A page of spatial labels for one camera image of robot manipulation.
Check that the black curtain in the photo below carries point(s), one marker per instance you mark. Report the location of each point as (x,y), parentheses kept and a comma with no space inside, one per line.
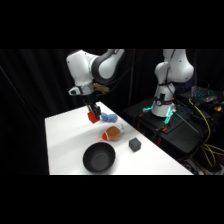
(30,86)

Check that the brown plush toy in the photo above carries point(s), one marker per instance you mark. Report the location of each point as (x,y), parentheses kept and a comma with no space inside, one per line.
(112,133)

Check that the blue crumpled cloth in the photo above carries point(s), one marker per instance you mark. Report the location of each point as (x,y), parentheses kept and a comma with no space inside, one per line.
(109,117)

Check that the dark grey cube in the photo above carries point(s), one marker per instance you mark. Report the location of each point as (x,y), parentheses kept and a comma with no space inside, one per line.
(134,144)

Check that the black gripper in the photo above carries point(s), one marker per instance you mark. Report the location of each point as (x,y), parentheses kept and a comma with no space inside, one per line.
(90,100)

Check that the backlit keyboard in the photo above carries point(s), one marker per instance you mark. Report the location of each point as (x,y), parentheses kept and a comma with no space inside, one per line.
(205,95)

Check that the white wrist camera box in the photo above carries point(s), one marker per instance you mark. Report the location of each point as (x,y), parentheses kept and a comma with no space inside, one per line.
(74,91)

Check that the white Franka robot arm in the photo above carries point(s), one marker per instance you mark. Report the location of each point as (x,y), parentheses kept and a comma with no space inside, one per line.
(83,65)

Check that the black robot stand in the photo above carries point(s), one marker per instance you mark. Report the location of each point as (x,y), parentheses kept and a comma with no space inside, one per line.
(173,133)

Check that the red cube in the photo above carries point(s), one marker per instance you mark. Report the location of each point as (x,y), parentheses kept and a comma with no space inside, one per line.
(92,118)

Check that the black bowl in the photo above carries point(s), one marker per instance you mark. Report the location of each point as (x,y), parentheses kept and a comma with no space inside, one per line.
(99,158)

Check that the small yellow device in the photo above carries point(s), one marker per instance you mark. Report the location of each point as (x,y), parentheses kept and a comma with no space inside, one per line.
(218,108)

